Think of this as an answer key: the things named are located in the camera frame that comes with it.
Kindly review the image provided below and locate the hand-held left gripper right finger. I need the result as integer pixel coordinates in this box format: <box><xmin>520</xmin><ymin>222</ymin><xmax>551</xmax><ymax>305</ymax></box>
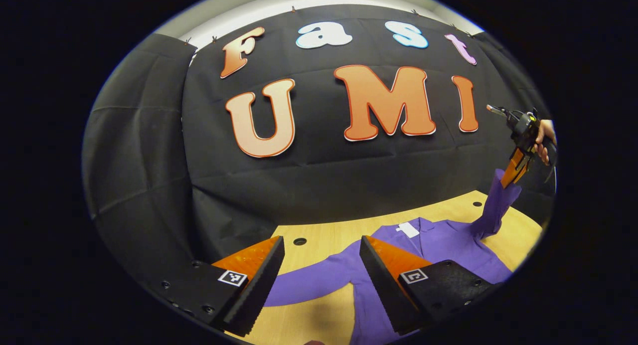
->
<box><xmin>359</xmin><ymin>235</ymin><xmax>505</xmax><ymax>336</ymax></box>

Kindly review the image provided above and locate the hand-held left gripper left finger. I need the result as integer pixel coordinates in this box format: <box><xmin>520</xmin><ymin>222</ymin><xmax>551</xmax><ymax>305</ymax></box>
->
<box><xmin>147</xmin><ymin>235</ymin><xmax>286</xmax><ymax>338</ymax></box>

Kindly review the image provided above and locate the purple shirt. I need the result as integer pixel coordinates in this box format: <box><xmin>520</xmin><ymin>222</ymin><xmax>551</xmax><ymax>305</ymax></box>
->
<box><xmin>264</xmin><ymin>168</ymin><xmax>523</xmax><ymax>345</ymax></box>

